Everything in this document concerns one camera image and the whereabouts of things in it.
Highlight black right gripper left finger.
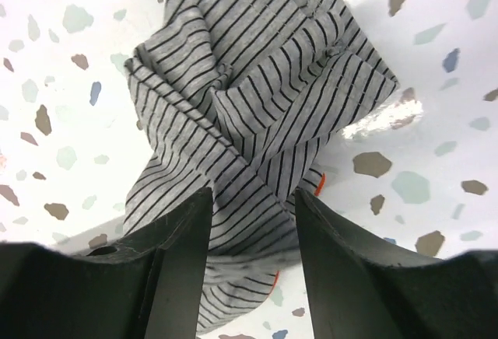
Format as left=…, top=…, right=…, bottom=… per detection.
left=1, top=188, right=212, bottom=339

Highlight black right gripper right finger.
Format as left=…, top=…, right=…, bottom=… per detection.
left=295, top=190, right=497, bottom=339

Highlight grey striped underwear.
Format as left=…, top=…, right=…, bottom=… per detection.
left=124, top=0, right=398, bottom=335

